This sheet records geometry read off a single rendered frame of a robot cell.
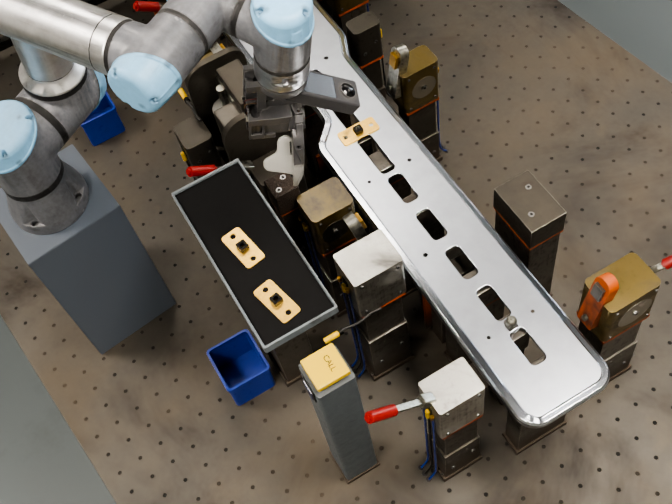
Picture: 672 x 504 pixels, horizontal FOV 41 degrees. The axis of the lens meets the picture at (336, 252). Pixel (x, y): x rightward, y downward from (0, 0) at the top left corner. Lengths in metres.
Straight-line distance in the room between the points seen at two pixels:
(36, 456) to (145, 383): 0.90
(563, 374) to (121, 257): 0.89
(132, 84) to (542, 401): 0.87
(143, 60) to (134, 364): 1.07
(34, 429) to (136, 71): 1.94
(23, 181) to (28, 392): 1.36
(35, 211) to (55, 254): 0.09
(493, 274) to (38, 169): 0.83
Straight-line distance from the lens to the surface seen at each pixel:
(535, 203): 1.73
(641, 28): 3.50
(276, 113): 1.28
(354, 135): 1.87
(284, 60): 1.16
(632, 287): 1.62
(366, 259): 1.58
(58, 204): 1.74
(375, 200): 1.77
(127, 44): 1.12
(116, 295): 1.95
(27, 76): 1.68
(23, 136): 1.63
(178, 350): 2.03
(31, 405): 2.93
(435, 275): 1.68
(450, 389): 1.51
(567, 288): 2.02
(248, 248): 1.56
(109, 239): 1.82
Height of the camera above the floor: 2.46
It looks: 58 degrees down
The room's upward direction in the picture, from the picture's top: 13 degrees counter-clockwise
